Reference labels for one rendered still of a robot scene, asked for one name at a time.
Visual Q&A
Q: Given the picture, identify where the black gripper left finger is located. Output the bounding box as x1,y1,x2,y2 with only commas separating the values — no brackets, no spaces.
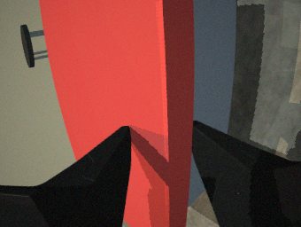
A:
0,125,132,227

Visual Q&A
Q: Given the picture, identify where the red lid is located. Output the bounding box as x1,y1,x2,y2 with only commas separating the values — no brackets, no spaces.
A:
39,0,195,227

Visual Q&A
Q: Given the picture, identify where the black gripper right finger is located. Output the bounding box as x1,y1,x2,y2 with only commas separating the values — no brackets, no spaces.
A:
191,121,301,227

